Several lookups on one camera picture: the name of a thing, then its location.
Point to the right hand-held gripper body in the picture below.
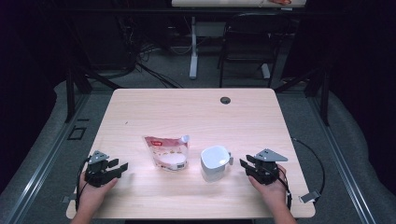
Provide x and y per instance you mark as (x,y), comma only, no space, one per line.
(267,171)

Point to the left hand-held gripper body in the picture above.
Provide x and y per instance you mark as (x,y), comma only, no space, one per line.
(98,174)

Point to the clear container with white lid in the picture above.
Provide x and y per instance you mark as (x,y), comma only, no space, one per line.
(214,158)

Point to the red and clear spouted pouch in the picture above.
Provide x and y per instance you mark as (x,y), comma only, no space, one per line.
(169,154)

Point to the person's right hand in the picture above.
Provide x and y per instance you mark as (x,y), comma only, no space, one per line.
(275,191)

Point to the person's left hand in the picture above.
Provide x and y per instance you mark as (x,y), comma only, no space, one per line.
(91,196)

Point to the grey table clamp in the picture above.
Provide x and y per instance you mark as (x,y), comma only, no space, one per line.
(309,196)
(67,199)

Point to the black metal stand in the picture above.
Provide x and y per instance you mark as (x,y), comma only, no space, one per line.
(324,102)
(70,96)

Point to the black folding chair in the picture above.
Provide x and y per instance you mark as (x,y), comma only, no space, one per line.
(249,37)

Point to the light desk with white legs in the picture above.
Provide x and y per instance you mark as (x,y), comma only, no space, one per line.
(193,46)

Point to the orange object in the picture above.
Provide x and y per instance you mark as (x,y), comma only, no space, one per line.
(280,1)

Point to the black floor socket frame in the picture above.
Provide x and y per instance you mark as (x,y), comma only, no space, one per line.
(71,132)

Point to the aluminium floor rail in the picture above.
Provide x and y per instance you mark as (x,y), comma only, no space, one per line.
(342,168)
(40,169)

